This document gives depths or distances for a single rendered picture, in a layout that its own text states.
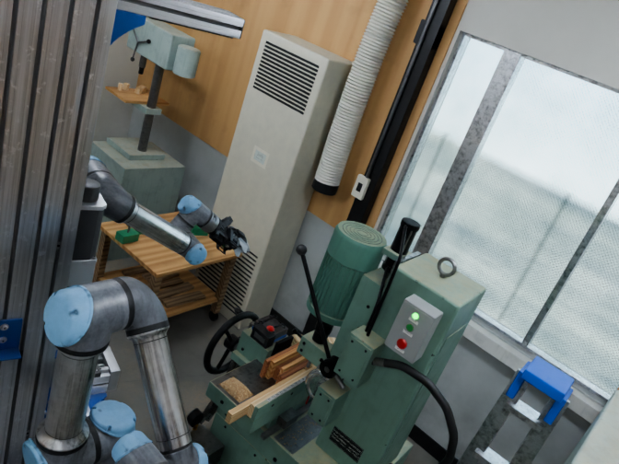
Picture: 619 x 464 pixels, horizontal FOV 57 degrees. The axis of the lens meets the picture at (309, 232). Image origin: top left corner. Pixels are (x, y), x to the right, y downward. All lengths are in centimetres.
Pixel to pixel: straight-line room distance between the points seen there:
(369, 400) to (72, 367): 91
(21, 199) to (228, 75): 287
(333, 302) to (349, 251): 19
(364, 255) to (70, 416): 91
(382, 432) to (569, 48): 189
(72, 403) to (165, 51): 269
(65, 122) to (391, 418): 122
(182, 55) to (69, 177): 241
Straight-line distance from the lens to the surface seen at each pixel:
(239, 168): 357
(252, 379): 202
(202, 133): 424
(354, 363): 171
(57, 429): 147
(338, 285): 181
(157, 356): 133
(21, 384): 161
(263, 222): 345
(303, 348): 202
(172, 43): 372
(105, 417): 158
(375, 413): 185
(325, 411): 183
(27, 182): 129
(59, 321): 126
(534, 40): 296
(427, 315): 157
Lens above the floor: 217
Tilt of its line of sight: 23 degrees down
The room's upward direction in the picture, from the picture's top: 20 degrees clockwise
